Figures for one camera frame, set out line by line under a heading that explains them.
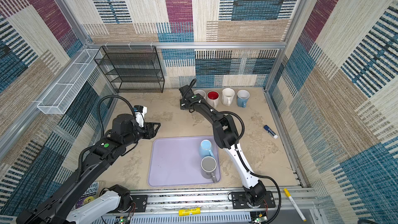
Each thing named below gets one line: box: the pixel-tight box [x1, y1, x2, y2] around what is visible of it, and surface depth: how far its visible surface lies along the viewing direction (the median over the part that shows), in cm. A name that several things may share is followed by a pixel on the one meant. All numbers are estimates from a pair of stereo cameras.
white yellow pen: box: [283, 187, 307, 222], surface depth 74 cm
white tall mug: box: [221, 87, 236, 107], surface depth 107 cm
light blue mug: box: [198, 139, 216, 159], surface depth 83 cm
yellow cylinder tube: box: [178, 207, 202, 217], surface depth 71 cm
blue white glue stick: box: [263, 124, 279, 139], surface depth 97 cm
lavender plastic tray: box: [147, 136, 222, 187], surface depth 87 cm
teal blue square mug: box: [236, 89, 251, 109], surface depth 107 cm
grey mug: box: [200, 156, 218, 184], surface depth 76 cm
